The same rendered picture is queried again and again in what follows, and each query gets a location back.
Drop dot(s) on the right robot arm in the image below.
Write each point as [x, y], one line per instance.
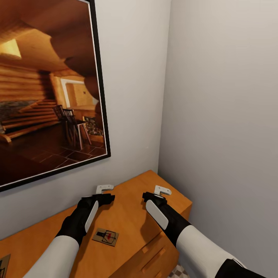
[204, 257]

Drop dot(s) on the picture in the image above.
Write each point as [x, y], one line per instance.
[52, 104]

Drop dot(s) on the cabinet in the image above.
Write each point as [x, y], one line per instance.
[142, 249]

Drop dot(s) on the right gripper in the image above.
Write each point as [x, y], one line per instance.
[147, 196]

